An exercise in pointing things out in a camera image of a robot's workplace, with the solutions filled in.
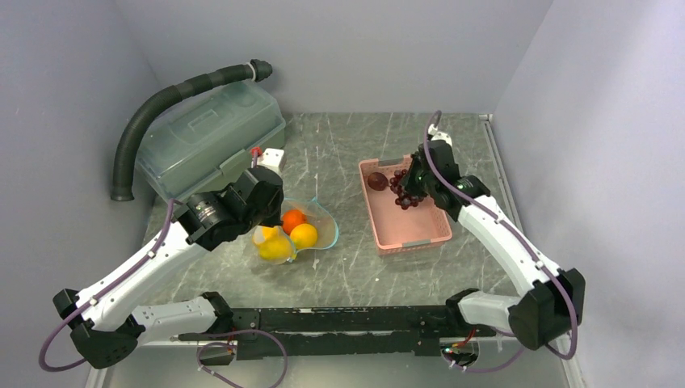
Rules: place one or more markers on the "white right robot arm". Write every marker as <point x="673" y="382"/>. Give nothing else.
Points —
<point x="549" y="299"/>

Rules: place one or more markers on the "yellow mango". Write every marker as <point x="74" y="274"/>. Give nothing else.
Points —
<point x="276" y="250"/>

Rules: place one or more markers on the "dark red grape bunch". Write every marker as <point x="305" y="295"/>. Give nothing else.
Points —
<point x="404" y="199"/>

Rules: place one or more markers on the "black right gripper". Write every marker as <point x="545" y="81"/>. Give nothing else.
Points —
<point x="409" y="179"/>

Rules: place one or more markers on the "pink plastic basket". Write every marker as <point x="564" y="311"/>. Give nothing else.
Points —
<point x="396" y="230"/>

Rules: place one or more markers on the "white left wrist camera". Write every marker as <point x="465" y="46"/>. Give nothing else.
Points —
<point x="270" y="158"/>

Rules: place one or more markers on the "clear zip top bag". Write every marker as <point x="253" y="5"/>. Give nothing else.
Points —
<point x="317" y="215"/>

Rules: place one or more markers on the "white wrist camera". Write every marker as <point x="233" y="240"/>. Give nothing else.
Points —
<point x="270" y="158"/>
<point x="435" y="134"/>

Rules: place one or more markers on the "yellow fruit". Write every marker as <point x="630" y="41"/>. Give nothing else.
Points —
<point x="265" y="233"/>

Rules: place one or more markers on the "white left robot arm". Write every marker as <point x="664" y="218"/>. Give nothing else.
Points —
<point x="109" y="319"/>

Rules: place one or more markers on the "orange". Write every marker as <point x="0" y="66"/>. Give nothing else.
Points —
<point x="292" y="219"/>

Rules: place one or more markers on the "translucent green storage box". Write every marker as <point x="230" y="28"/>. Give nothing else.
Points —
<point x="205" y="143"/>

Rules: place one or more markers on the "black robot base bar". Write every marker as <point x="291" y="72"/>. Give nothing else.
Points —
<point x="329" y="331"/>

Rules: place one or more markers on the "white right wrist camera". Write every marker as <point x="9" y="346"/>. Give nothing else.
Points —
<point x="435" y="134"/>

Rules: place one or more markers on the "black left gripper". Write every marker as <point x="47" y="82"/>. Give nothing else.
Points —
<point x="275" y="218"/>

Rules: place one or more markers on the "dark red round fruit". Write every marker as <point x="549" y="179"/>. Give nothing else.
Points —
<point x="377" y="181"/>

